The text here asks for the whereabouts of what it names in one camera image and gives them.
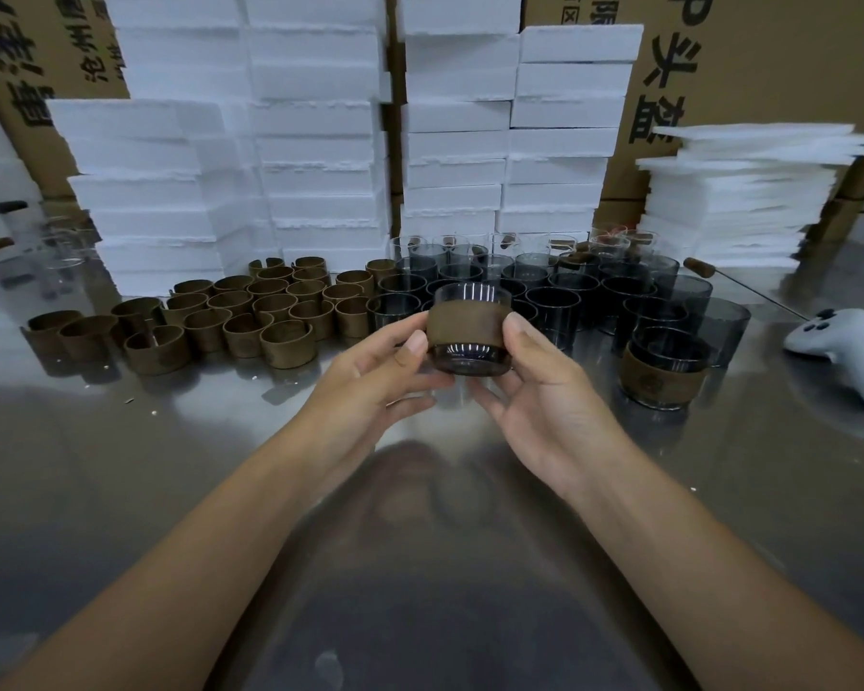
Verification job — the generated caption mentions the smoky transparent plastic cup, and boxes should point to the smoky transparent plastic cup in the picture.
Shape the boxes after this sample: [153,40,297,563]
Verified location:
[425,282,514,377]
[618,326,712,411]

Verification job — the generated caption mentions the large printed cardboard box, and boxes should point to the large printed cardboard box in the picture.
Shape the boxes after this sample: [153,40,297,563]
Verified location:
[521,0,864,203]

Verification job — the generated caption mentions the white game controller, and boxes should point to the white game controller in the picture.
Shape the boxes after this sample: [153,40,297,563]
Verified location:
[782,307,864,414]

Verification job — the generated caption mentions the person's left forearm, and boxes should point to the person's left forearm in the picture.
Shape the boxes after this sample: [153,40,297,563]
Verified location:
[0,438,347,691]

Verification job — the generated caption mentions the person's right hand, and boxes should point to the person's right hand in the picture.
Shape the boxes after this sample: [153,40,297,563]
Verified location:
[468,311,638,505]

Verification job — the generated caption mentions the person's right forearm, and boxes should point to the person's right forearm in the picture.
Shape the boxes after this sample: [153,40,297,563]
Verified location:
[568,438,864,691]

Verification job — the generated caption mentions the tall stack white foam blocks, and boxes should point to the tall stack white foam blocks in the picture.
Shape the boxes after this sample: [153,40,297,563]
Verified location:
[46,0,394,298]

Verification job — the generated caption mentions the stack of thin foam sheets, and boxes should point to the stack of thin foam sheets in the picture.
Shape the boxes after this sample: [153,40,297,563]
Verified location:
[636,123,864,271]

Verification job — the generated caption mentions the group of brown sleeve rings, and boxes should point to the group of brown sleeve rings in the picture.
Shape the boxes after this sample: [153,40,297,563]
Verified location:
[27,256,397,376]

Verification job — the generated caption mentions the brown-handled metal rod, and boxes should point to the brown-handled metal rod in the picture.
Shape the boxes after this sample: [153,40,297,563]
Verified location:
[684,256,807,318]

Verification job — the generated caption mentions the person's left hand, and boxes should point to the person's left hand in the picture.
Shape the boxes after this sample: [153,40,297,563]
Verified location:
[287,311,456,490]

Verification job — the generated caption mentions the bunch of clear plastic cups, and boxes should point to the bunch of clear plastic cups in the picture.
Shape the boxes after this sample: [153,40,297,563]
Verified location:
[25,215,102,271]

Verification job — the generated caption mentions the brown sleeve ring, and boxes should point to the brown sleeve ring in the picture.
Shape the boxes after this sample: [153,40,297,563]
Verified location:
[618,345,708,405]
[425,301,513,347]

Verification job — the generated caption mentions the cluster of transparent plastic cups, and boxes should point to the cluster of transparent plastic cups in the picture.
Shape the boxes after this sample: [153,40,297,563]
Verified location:
[365,227,753,368]

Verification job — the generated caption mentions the stepped stack white foam blocks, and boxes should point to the stepped stack white foam blocks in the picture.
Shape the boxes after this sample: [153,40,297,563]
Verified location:
[399,0,644,238]

